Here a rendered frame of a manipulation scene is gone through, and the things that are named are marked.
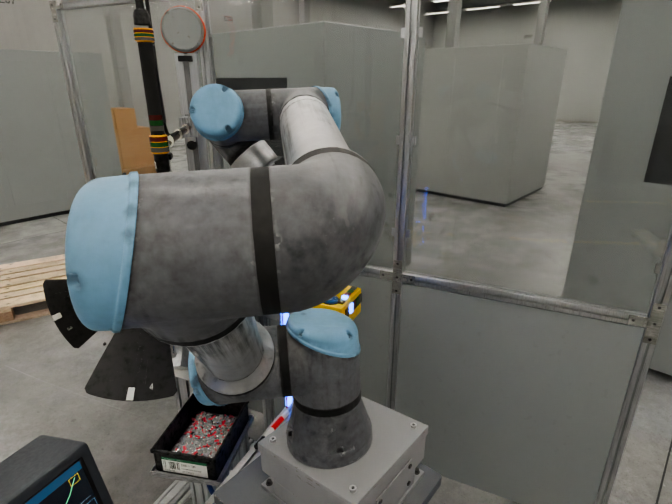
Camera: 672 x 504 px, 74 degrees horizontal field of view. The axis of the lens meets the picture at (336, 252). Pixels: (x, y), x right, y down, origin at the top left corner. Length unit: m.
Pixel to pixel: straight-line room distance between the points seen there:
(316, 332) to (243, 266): 0.40
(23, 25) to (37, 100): 7.08
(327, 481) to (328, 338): 0.23
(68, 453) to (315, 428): 0.34
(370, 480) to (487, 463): 1.41
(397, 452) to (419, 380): 1.17
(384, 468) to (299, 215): 0.56
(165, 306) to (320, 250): 0.11
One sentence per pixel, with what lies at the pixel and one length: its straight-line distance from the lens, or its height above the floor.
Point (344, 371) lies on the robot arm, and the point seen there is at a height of 1.28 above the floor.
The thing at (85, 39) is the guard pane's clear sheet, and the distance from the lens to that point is 2.55.
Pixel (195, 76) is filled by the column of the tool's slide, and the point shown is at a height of 1.72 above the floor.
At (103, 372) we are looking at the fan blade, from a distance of 1.34.
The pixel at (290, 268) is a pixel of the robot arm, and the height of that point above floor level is 1.58.
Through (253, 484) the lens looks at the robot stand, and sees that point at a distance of 0.95.
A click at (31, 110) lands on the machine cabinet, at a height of 1.36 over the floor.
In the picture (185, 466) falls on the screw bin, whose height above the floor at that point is 0.84.
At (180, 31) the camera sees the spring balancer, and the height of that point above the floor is 1.87.
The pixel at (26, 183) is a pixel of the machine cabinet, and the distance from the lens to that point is 6.92.
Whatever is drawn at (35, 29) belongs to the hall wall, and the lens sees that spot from 13.94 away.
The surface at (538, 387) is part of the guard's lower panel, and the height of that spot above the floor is 0.64.
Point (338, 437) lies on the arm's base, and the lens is 0.78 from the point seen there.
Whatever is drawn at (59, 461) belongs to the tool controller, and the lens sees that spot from 0.71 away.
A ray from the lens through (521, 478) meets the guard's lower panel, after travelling 2.17.
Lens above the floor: 1.70
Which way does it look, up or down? 21 degrees down
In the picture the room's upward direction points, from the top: straight up
